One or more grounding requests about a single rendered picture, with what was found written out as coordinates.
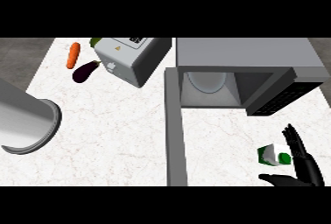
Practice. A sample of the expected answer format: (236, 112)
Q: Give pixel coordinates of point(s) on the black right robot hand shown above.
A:
(306, 166)

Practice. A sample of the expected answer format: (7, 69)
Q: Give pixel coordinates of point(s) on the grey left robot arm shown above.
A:
(25, 122)

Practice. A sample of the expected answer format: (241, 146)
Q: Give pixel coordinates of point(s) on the white and green milk carton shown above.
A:
(272, 154)

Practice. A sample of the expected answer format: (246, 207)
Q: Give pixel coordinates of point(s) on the grey microwave door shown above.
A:
(174, 131)

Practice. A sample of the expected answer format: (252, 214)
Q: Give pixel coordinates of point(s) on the grey microwave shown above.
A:
(258, 64)

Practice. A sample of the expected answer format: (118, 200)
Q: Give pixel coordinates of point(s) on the grey toaster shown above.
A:
(128, 59)

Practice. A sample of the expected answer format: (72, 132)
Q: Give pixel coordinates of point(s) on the dark purple eggplant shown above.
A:
(84, 71)

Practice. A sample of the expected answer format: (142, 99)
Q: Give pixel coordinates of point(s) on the green vegetable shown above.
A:
(94, 42)

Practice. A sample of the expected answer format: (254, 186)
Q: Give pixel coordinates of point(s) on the orange carrot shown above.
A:
(72, 55)

